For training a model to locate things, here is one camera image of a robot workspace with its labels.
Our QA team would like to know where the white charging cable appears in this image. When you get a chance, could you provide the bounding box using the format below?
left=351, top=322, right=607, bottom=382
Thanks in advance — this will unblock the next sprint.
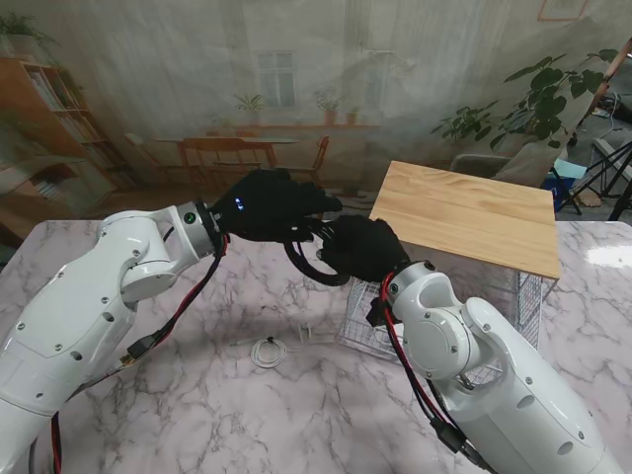
left=231, top=321, right=315, bottom=369

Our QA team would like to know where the black tripod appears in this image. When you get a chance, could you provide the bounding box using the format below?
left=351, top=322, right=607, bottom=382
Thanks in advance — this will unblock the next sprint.
left=560, top=142, right=632, bottom=221

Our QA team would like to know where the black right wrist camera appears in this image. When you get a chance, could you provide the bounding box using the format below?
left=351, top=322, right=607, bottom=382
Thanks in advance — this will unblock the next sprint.
left=365, top=294, right=394, bottom=328

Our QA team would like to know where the white mesh drawer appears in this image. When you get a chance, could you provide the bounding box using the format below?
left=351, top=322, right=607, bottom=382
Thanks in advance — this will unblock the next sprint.
left=338, top=274, right=542, bottom=391

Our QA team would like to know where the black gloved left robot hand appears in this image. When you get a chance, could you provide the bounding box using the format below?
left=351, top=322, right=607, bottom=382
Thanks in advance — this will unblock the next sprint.
left=209, top=167, right=345, bottom=244

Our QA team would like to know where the printed cafe scene backdrop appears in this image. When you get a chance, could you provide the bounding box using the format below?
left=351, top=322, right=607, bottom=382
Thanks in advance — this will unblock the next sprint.
left=0, top=0, right=632, bottom=221

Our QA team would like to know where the right arm red black cable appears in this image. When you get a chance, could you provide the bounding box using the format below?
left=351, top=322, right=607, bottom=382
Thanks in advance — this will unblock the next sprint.
left=379, top=276, right=495, bottom=470

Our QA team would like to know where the blue storage crate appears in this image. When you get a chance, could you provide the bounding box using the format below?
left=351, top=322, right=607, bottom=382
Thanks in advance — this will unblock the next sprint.
left=540, top=160, right=589, bottom=198

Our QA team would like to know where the person in background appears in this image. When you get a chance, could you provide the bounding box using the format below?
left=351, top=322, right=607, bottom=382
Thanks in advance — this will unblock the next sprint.
left=594, top=37, right=632, bottom=105

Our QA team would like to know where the wood-topped white wire cabinet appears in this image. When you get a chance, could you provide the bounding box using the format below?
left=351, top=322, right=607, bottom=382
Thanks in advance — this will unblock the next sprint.
left=368, top=160, right=564, bottom=347

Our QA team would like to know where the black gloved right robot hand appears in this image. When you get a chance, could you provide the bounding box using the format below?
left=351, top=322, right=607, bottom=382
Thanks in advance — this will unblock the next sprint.
left=315, top=214, right=412, bottom=287

